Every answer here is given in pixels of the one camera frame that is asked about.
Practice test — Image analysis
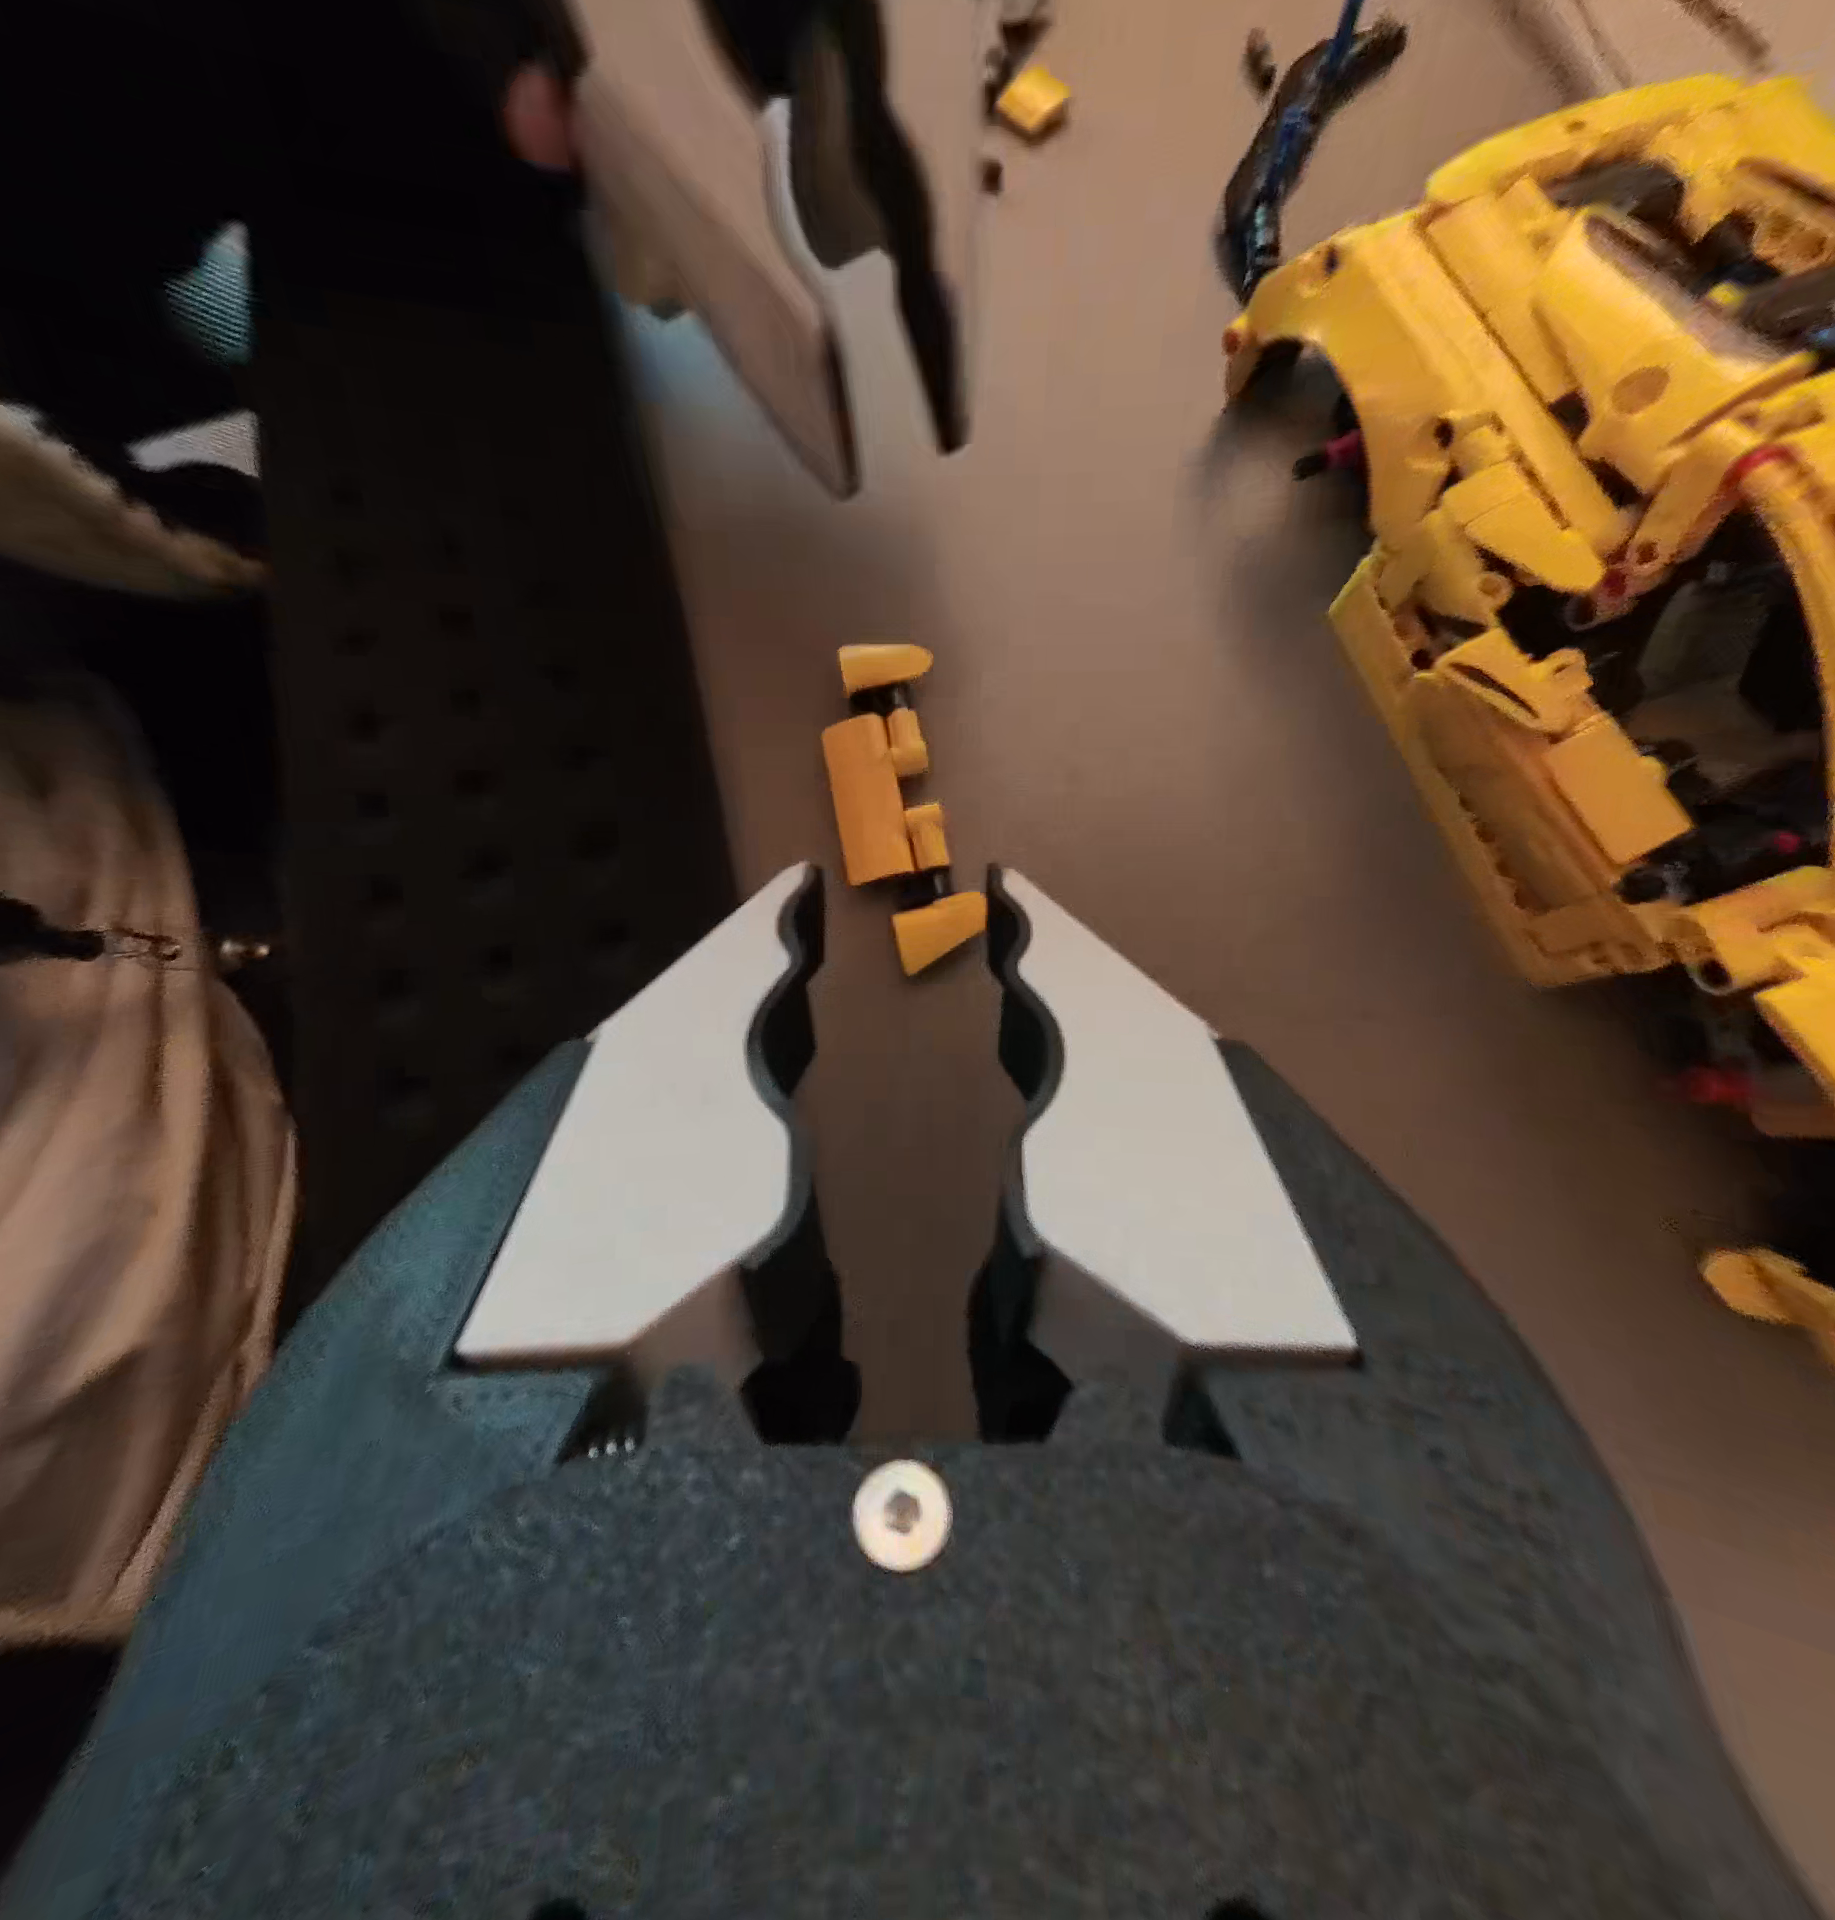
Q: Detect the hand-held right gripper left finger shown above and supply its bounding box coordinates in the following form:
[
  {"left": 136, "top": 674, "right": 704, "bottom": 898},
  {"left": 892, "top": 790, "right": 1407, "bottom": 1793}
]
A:
[{"left": 453, "top": 862, "right": 825, "bottom": 1369}]

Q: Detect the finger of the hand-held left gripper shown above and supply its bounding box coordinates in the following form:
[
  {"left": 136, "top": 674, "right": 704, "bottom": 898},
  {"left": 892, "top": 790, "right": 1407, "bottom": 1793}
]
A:
[
  {"left": 575, "top": 73, "right": 863, "bottom": 499},
  {"left": 759, "top": 29, "right": 970, "bottom": 455}
]

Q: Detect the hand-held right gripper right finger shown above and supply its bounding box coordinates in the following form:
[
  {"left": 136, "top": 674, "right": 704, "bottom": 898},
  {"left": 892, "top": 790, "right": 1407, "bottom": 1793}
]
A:
[{"left": 985, "top": 862, "right": 1363, "bottom": 1374}]

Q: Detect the yellow beam with black pin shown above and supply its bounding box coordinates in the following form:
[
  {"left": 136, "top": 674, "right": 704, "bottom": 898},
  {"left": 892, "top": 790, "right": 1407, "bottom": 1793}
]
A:
[{"left": 821, "top": 703, "right": 956, "bottom": 903}]

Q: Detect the yellow brick car model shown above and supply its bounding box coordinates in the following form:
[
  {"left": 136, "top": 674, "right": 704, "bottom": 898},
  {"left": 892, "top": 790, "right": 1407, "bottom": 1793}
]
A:
[{"left": 1223, "top": 75, "right": 1835, "bottom": 1377}]

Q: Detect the person's left forearm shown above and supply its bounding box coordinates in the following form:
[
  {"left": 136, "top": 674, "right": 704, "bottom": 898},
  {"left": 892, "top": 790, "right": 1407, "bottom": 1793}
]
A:
[{"left": 0, "top": 0, "right": 589, "bottom": 317}]

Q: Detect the grey desk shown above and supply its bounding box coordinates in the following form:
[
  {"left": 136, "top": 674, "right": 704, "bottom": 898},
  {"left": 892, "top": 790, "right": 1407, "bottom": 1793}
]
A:
[{"left": 573, "top": 0, "right": 1835, "bottom": 1920}]

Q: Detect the person's left hand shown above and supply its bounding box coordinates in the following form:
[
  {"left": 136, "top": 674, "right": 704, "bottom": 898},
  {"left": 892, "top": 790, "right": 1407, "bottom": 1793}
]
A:
[{"left": 499, "top": 57, "right": 583, "bottom": 169}]

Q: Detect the black perforated panel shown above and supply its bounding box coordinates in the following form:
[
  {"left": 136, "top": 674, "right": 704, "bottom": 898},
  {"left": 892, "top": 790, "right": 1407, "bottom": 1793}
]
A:
[{"left": 250, "top": 224, "right": 742, "bottom": 1353}]

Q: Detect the curved black blue brick piece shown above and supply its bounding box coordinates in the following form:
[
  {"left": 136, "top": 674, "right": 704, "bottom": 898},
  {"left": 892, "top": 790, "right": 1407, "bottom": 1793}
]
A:
[{"left": 1214, "top": 0, "right": 1410, "bottom": 304}]

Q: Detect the person's white shirt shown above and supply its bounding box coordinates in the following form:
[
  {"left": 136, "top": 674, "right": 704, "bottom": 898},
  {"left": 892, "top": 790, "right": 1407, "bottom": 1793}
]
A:
[{"left": 0, "top": 674, "right": 299, "bottom": 1647}]

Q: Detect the person's fleece-lined jacket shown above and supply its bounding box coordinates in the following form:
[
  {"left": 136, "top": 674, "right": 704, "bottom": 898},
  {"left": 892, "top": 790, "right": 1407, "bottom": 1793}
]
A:
[{"left": 0, "top": 352, "right": 269, "bottom": 597}]

